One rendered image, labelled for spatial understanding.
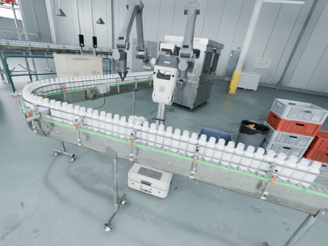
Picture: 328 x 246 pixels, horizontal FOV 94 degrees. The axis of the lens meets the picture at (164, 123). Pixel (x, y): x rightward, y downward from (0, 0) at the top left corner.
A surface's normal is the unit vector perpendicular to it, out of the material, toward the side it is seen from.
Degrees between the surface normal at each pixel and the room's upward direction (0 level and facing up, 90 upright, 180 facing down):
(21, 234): 0
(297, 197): 90
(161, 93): 90
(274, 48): 90
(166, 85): 90
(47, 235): 0
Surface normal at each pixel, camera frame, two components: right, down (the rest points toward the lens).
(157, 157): -0.27, 0.39
